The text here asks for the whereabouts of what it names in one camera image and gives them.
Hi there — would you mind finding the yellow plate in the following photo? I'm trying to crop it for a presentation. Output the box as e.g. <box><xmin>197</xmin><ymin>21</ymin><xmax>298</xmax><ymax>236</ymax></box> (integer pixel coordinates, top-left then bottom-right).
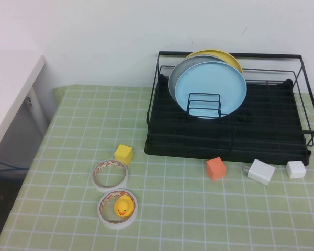
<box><xmin>184</xmin><ymin>49</ymin><xmax>244</xmax><ymax>76</ymax></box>

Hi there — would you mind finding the white wall charger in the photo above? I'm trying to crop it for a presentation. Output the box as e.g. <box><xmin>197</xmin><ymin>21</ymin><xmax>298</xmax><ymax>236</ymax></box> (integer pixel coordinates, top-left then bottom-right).
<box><xmin>242</xmin><ymin>158</ymin><xmax>276</xmax><ymax>186</ymax></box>

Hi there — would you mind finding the blue cable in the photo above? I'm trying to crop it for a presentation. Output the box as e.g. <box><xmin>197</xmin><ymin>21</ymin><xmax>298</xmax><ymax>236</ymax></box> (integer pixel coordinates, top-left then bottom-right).
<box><xmin>0</xmin><ymin>158</ymin><xmax>29</xmax><ymax>176</ymax></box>

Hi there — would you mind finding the white side table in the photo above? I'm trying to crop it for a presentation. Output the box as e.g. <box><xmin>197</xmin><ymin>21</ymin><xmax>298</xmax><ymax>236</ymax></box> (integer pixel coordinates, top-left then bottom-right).
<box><xmin>0</xmin><ymin>51</ymin><xmax>58</xmax><ymax>163</ymax></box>

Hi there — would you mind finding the green checkered tablecloth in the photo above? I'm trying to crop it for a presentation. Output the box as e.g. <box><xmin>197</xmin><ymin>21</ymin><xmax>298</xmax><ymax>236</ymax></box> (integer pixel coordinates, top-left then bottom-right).
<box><xmin>0</xmin><ymin>84</ymin><xmax>314</xmax><ymax>251</ymax></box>

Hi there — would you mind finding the light blue plate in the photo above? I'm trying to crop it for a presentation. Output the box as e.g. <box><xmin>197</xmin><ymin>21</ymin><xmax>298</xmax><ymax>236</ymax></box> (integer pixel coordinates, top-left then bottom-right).
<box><xmin>174</xmin><ymin>61</ymin><xmax>248</xmax><ymax>120</ymax></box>

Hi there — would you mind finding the black wire dish rack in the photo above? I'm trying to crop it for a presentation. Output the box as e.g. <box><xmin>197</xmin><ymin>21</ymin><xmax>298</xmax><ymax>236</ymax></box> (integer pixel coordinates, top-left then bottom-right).
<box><xmin>143</xmin><ymin>51</ymin><xmax>314</xmax><ymax>167</ymax></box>

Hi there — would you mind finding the orange cube block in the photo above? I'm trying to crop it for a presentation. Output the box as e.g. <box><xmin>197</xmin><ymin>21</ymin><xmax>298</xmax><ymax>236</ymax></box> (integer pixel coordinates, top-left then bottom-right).
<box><xmin>206</xmin><ymin>157</ymin><xmax>227</xmax><ymax>180</ymax></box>

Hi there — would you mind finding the white double-sided tape roll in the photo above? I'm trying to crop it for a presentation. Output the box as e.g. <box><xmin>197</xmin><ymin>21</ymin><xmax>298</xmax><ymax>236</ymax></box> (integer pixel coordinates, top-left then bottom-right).
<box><xmin>97</xmin><ymin>188</ymin><xmax>138</xmax><ymax>230</ymax></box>
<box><xmin>91</xmin><ymin>158</ymin><xmax>129</xmax><ymax>193</ymax></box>

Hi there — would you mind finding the white cube block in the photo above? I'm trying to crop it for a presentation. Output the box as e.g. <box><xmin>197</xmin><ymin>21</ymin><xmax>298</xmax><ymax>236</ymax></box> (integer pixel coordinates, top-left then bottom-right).
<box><xmin>285</xmin><ymin>160</ymin><xmax>306</xmax><ymax>179</ymax></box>

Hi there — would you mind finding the grey plate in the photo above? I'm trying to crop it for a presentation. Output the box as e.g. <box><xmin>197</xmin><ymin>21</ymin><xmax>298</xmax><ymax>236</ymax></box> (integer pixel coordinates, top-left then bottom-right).
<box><xmin>167</xmin><ymin>54</ymin><xmax>226</xmax><ymax>105</ymax></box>

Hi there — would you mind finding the yellow rubber duck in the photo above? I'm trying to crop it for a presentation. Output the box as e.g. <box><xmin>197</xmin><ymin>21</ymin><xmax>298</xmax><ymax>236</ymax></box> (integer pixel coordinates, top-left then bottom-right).
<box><xmin>113</xmin><ymin>196</ymin><xmax>134</xmax><ymax>218</ymax></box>

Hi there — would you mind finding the yellow cube block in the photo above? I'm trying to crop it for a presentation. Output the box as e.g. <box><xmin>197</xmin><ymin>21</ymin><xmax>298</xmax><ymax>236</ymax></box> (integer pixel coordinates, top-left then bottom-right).
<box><xmin>114</xmin><ymin>144</ymin><xmax>133</xmax><ymax>166</ymax></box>

